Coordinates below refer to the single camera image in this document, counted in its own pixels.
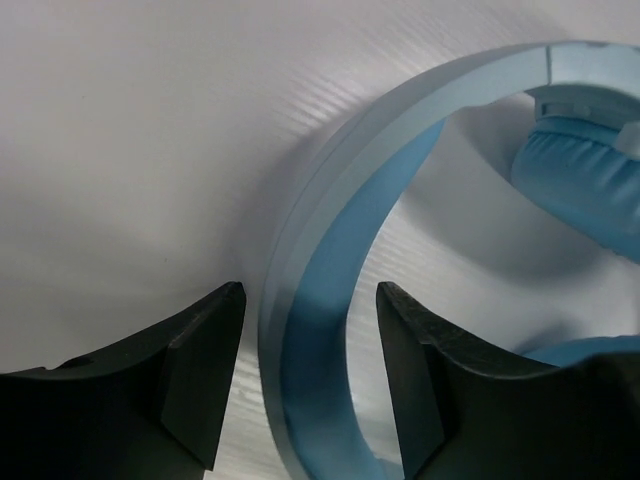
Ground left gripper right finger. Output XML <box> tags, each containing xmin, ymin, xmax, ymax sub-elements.
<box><xmin>376</xmin><ymin>282</ymin><xmax>639</xmax><ymax>479</ymax></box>

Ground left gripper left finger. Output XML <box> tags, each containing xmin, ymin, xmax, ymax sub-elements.
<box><xmin>1</xmin><ymin>282</ymin><xmax>246</xmax><ymax>479</ymax></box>

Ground light blue headphones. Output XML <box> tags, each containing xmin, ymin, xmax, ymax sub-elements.
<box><xmin>258</xmin><ymin>41</ymin><xmax>639</xmax><ymax>479</ymax></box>

